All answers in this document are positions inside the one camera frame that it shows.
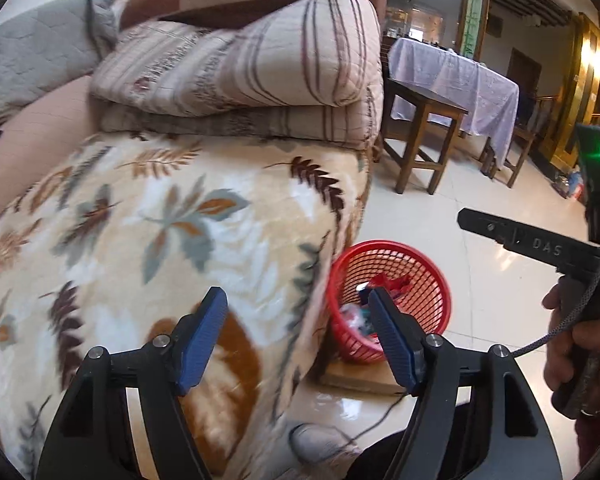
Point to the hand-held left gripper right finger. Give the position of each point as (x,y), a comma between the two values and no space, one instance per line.
(392,340)

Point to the pink bed sheet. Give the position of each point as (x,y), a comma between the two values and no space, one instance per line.
(35,145)

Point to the tan flat board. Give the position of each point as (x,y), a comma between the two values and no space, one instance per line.
(360,377)

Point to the green hanging scroll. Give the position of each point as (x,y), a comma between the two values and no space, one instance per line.
(472,15)

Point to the striped floral quilt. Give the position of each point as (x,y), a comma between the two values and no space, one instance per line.
(260,60)

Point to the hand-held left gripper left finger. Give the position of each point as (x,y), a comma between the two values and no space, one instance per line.
(202,340)

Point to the red plastic basket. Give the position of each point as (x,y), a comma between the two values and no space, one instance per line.
(430,300)

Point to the person's dark trouser leg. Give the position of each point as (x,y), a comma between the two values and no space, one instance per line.
(380,460)

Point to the golden wooden door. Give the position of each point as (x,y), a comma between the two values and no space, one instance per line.
(587,85)

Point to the grey shoe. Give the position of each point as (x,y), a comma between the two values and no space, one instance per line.
(320,442)

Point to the person's right hand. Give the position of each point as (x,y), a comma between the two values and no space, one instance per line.
(560,355)

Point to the leaf print blanket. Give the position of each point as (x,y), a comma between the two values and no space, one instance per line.
(130,260)

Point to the blue white bag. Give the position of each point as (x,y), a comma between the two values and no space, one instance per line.
(572,182)

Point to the torn red packet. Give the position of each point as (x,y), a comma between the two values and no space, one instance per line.
(397,285)

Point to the table with lilac cloth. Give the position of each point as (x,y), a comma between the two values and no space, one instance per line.
(460,75)

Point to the grey quilt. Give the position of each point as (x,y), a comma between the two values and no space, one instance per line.
(30,55)

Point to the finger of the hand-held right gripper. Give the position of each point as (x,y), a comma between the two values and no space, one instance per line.
(485,227)

